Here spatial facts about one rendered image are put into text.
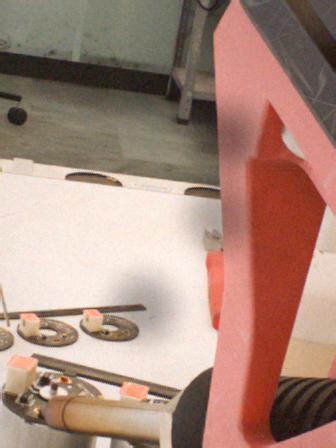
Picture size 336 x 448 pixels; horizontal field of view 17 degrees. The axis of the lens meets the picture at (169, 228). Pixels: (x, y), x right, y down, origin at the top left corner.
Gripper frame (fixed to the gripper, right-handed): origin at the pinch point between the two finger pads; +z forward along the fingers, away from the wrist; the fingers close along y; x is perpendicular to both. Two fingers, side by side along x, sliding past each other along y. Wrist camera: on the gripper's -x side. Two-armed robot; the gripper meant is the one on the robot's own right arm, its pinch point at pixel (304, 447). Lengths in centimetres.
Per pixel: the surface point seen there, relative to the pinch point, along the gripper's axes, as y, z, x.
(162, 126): -218, 228, -242
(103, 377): -2.4, 8.2, -6.7
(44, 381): -0.8, 8.2, -6.9
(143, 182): -27, 31, -34
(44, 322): -9.3, 20.9, -17.3
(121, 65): -231, 247, -297
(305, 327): -14.7, 13.3, -10.8
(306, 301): -14.5, 12.4, -11.3
